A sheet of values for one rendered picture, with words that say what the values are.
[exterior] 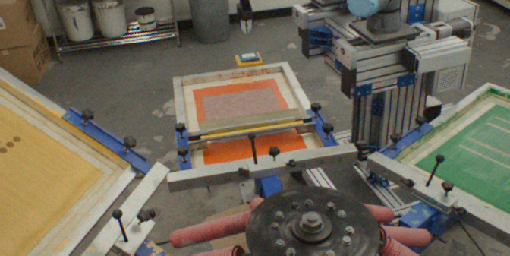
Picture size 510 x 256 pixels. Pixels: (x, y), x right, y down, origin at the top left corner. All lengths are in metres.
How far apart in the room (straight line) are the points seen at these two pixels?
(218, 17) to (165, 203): 2.46
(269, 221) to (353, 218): 0.19
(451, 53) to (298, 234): 1.37
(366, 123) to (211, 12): 2.76
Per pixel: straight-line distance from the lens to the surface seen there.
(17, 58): 4.97
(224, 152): 1.97
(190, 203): 3.20
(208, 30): 5.17
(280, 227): 1.15
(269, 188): 1.65
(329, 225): 1.13
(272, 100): 2.27
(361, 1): 2.03
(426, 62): 2.22
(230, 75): 2.47
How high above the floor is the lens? 2.12
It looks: 32 degrees down
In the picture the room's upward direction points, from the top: 4 degrees counter-clockwise
